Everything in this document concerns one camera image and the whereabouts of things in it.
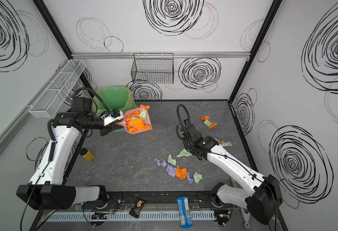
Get green bin with bag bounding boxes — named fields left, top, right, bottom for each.
left=94, top=87, right=137, bottom=136

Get blue snack packet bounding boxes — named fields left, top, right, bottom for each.
left=176, top=196, right=193, bottom=229

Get green scrap near right wall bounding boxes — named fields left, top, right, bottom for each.
left=220, top=141, right=232, bottom=147

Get tall green paper scrap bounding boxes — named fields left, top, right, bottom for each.
left=139, top=109, right=147, bottom=120

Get white slotted cable duct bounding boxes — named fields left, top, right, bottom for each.
left=45, top=210, right=216, bottom=222

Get large orange crumpled scrap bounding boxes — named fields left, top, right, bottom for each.
left=127, top=118, right=152, bottom=133

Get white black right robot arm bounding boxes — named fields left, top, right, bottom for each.
left=176, top=123, right=283, bottom=225

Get green kitchen tongs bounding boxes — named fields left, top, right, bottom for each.
left=231, top=178, right=250, bottom=229

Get orange scrap near bin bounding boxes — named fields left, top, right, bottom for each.
left=125, top=111, right=141, bottom=122

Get green scrap right cluster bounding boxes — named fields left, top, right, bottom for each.
left=204, top=120, right=213, bottom=127

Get pink plastic dustpan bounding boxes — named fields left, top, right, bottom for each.
left=117, top=106, right=152, bottom=134

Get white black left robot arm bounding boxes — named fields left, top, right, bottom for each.
left=16, top=109, right=123, bottom=210

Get yellow bottle black cap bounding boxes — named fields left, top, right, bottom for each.
left=79, top=148, right=95, bottom=162

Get black snack packet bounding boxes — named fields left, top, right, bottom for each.
left=129, top=197, right=146, bottom=219

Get black wire wall basket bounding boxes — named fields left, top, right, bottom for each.
left=131, top=53, right=174, bottom=84

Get small purple scrap front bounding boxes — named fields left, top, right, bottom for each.
left=186, top=172, right=194, bottom=184

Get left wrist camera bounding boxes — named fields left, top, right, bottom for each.
left=100, top=109, right=124, bottom=126

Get purple scrap back left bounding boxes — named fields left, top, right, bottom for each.
left=154, top=159, right=167, bottom=167

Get purple paper scrap centre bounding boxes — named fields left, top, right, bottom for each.
left=166, top=165, right=177, bottom=178

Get far left green scrap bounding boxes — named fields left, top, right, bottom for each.
left=168, top=155, right=177, bottom=166

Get small orange scrap left back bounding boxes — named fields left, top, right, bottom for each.
left=140, top=105, right=150, bottom=111

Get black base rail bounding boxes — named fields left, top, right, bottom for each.
left=79, top=190, right=273, bottom=210

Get clear acrylic wall shelf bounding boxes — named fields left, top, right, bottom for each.
left=29, top=59, right=86, bottom=118

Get small green scrap front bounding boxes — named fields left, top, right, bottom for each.
left=193, top=172, right=203, bottom=184

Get light green crumpled scrap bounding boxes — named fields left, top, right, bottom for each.
left=176, top=149, right=192, bottom=157

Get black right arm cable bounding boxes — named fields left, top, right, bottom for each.
left=176, top=103, right=192, bottom=139

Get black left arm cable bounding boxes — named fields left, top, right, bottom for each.
left=72, top=87, right=112, bottom=116

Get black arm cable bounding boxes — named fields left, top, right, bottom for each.
left=72, top=87, right=112, bottom=116
left=176, top=103, right=192, bottom=139

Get orange scrap front centre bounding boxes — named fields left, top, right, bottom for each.
left=175, top=166, right=188, bottom=180

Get orange scrap right cluster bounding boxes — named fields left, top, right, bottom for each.
left=208, top=123, right=218, bottom=129

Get black corner frame post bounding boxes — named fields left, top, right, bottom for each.
left=228, top=0, right=283, bottom=104

